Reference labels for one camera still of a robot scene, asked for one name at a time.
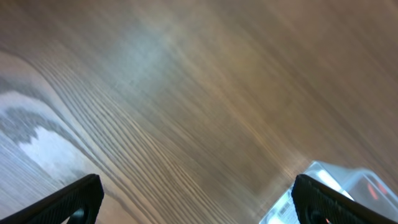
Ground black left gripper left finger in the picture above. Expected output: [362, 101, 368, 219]
[1, 174, 104, 224]

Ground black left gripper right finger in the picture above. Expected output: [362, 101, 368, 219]
[291, 174, 397, 224]

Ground clear plastic container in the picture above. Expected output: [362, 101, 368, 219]
[259, 161, 397, 224]

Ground red handled snips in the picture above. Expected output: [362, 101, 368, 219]
[367, 182, 387, 200]

